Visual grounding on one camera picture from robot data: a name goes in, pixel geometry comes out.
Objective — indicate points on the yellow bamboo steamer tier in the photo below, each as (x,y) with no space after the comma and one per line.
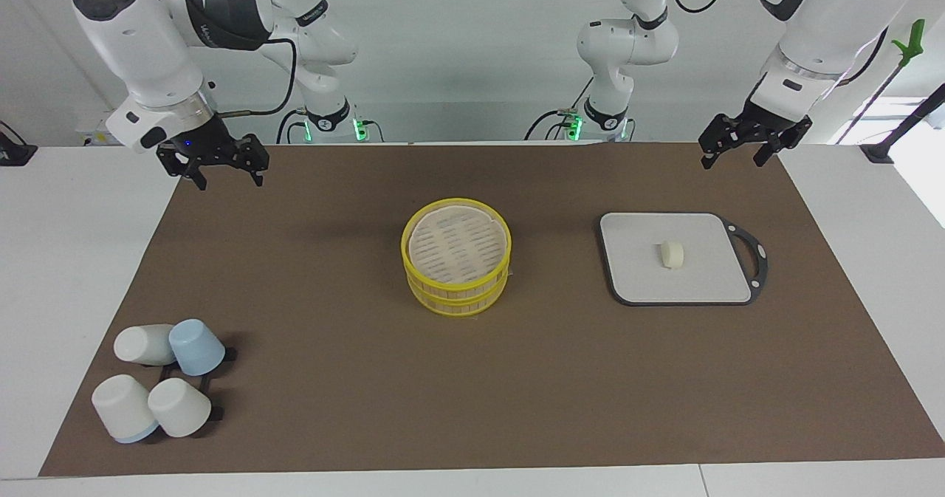
(454,242)
(458,303)

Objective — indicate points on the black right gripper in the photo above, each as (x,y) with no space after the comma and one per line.
(207,142)

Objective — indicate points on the white cup with blue rim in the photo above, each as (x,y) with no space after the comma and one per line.
(122,407)

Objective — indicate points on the brown table mat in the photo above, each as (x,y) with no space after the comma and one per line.
(332,261)

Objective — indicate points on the plain white cup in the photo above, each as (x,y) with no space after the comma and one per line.
(179,407)
(140,343)

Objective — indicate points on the grey cutting board black rim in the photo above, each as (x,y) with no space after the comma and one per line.
(642,261)

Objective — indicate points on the thin pole with green clip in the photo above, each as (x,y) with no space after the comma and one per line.
(909,45)

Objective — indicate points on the small white steamed bun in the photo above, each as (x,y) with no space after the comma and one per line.
(672,255)

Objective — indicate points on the light blue cup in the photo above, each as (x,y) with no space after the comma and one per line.
(196,345)

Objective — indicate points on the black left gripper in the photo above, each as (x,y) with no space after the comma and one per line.
(764,120)

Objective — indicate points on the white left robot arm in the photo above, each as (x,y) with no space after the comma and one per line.
(834,17)

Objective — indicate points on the white box with yellow label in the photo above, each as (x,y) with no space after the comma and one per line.
(92,129)

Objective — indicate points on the black clamp mount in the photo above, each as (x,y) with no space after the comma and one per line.
(15,153)

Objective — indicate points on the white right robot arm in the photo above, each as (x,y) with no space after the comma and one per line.
(133,39)

